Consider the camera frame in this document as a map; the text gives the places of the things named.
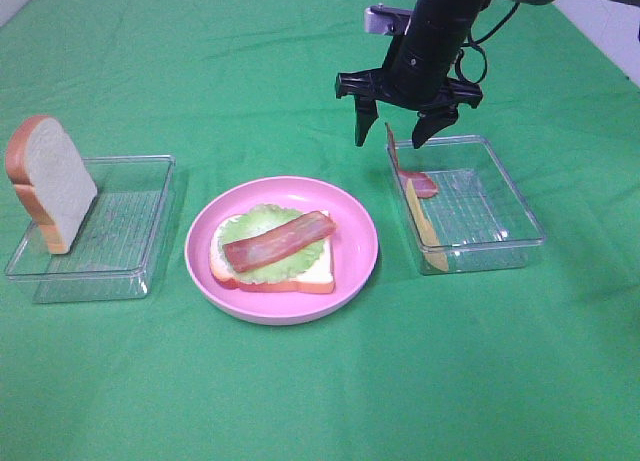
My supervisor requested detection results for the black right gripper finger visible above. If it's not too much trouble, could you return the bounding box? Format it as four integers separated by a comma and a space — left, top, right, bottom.
411, 105, 459, 149
354, 95, 378, 147

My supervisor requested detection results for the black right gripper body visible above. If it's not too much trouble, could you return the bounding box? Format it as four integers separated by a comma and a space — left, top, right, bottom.
335, 25, 483, 112

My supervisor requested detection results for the bacon strip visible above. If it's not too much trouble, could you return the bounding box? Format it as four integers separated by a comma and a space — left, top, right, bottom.
222, 211, 337, 273
385, 122, 439, 199

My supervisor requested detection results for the green lettuce leaf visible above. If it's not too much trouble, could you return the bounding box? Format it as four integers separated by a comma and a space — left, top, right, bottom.
210, 204, 333, 284

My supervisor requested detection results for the toast bread slice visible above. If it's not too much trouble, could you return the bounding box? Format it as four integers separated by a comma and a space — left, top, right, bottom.
5, 115, 98, 254
209, 205, 335, 294

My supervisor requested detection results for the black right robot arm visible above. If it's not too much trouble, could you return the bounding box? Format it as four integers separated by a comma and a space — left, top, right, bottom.
335, 0, 639, 148

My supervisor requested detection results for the right clear plastic tray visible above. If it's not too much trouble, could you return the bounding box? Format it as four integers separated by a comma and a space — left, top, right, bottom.
386, 135, 546, 275

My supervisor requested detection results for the clear plastic tray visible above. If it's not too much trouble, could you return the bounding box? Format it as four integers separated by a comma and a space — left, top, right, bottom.
5, 155, 176, 304
386, 135, 546, 275

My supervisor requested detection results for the yellow cheese slice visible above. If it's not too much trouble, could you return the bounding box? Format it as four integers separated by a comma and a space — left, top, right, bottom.
406, 179, 449, 272

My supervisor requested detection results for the pink round plate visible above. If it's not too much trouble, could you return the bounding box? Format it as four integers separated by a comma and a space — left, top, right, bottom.
184, 176, 378, 325

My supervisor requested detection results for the left clear plastic tray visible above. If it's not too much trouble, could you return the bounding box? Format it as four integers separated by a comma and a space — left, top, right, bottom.
5, 155, 176, 304

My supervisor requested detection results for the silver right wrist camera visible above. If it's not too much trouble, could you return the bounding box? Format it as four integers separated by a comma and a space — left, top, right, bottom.
364, 4, 413, 36

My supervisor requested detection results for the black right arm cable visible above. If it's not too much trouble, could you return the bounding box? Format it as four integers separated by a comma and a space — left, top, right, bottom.
452, 0, 521, 85

